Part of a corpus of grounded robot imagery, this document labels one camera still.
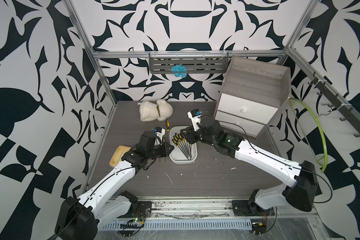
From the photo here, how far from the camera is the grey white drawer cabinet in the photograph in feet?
2.65

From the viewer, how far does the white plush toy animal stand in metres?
1.01

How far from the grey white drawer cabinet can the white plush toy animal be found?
326 millimetres
